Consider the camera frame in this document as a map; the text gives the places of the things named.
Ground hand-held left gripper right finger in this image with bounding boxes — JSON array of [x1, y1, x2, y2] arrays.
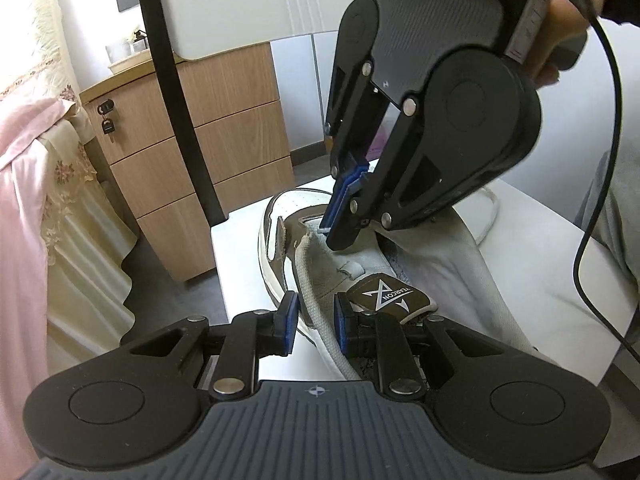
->
[[333, 293, 511, 401]]

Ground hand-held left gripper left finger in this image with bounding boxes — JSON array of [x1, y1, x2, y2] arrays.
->
[[119, 290, 300, 401]]

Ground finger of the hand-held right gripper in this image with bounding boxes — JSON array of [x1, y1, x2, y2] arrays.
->
[[322, 59, 389, 235], [326, 101, 454, 252]]

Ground white shoelace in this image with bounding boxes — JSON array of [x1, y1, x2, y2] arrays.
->
[[292, 184, 501, 384]]

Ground white and brown sneaker shoe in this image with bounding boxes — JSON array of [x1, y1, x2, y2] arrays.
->
[[257, 187, 562, 392]]

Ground person's right hand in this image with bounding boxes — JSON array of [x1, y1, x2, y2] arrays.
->
[[529, 0, 601, 89]]

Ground pink cardboard box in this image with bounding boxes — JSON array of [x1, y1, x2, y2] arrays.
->
[[366, 127, 389, 160]]

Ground wooden bedside drawer cabinet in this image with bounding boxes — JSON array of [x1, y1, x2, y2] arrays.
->
[[79, 42, 296, 284]]

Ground person's right leg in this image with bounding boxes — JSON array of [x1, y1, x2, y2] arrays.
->
[[574, 149, 640, 282]]

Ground black cabinet keys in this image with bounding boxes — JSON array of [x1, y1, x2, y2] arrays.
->
[[97, 101, 119, 136]]

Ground white tray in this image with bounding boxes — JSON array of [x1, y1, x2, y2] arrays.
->
[[107, 50, 154, 74]]

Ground cream quilted headboard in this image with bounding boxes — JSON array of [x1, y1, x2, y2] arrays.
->
[[0, 0, 84, 112]]

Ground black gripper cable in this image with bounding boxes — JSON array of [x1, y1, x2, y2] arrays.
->
[[572, 14, 640, 362]]

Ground white chair with black frame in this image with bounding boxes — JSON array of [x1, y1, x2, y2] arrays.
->
[[132, 0, 640, 468]]

